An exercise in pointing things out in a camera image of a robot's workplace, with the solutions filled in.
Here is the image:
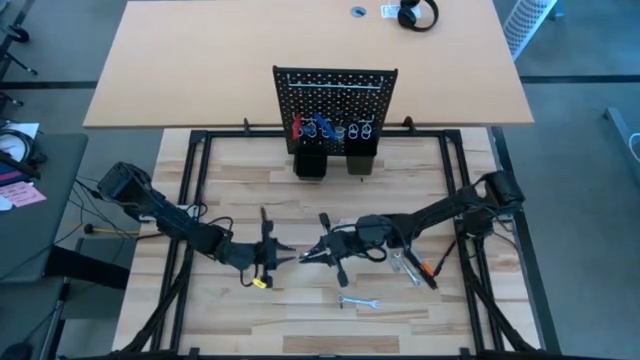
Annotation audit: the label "thin black rod tool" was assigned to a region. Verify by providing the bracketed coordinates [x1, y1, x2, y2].
[432, 239, 459, 278]

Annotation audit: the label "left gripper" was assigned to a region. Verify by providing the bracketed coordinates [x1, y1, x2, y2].
[259, 207, 297, 290]

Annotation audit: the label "white paper sheet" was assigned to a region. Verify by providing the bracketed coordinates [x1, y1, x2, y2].
[0, 122, 40, 151]

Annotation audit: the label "short black pegboard bin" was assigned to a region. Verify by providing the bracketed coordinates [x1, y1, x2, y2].
[293, 144, 330, 181]

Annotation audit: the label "grey table leg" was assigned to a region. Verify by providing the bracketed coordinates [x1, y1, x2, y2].
[602, 106, 640, 169]

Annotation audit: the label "tan desk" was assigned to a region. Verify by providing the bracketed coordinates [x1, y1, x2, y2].
[82, 0, 535, 130]

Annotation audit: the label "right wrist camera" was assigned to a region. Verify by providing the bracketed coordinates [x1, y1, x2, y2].
[355, 214, 394, 247]

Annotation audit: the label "pink paper note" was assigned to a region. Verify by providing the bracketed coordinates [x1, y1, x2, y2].
[0, 180, 48, 208]

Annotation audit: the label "yellow rod black knob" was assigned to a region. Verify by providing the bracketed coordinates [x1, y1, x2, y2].
[83, 223, 141, 237]

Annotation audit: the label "black orange handled tool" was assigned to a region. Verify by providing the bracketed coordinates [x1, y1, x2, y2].
[402, 246, 439, 291]

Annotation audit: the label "black perforated pegboard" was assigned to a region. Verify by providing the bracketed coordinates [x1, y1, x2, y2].
[272, 65, 400, 156]

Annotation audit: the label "tall black pegboard bin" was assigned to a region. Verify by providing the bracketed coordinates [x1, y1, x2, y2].
[345, 134, 379, 176]

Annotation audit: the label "black chair base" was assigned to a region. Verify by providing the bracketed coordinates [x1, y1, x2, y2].
[0, 23, 39, 77]

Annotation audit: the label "white perforated panel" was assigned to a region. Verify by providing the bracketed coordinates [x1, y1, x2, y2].
[501, 0, 560, 62]

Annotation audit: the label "white hook rail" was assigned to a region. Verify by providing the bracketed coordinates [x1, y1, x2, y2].
[287, 82, 384, 91]

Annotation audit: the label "black coiled cable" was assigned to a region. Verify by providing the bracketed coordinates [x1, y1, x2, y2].
[0, 128, 37, 165]

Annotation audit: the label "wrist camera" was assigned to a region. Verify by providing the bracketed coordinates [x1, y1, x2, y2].
[355, 214, 394, 247]
[219, 241, 260, 271]

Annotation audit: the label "black floor box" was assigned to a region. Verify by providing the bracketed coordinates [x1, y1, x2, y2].
[43, 244, 132, 291]

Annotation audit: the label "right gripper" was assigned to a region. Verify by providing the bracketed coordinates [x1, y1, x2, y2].
[313, 212, 362, 289]

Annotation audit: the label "dark grey side desk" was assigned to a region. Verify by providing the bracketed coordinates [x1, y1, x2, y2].
[0, 132, 90, 285]

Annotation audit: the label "black headphones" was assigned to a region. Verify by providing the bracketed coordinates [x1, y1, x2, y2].
[397, 0, 440, 33]

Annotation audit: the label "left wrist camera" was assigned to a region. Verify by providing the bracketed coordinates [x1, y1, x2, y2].
[219, 241, 260, 271]

